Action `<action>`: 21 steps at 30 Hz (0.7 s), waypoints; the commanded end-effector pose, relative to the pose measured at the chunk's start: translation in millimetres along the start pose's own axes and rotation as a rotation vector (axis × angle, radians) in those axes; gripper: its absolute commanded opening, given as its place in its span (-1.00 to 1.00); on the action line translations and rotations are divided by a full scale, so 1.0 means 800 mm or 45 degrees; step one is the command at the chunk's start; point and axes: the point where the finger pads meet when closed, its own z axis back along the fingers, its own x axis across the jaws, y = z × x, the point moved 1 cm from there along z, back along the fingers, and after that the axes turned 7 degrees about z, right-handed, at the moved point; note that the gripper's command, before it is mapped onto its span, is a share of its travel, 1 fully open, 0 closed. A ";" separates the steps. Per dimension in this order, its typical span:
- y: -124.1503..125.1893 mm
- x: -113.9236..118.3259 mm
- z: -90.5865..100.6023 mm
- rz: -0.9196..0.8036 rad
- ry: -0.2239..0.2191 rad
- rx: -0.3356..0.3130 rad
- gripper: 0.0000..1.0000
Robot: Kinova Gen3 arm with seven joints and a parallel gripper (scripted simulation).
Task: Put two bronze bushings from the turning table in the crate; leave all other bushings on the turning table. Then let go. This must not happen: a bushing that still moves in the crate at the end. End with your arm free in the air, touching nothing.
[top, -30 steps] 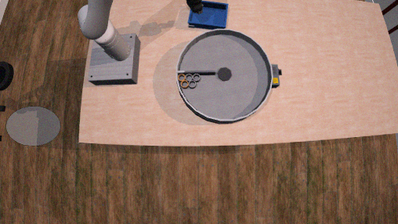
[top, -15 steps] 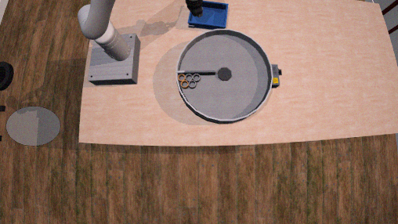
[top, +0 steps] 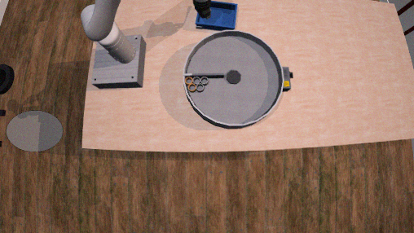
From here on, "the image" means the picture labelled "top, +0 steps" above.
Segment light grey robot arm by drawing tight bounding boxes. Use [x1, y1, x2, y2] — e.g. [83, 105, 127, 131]
[81, 0, 136, 64]

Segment blue plastic crate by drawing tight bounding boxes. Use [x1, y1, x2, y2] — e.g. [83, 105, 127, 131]
[196, 1, 238, 31]

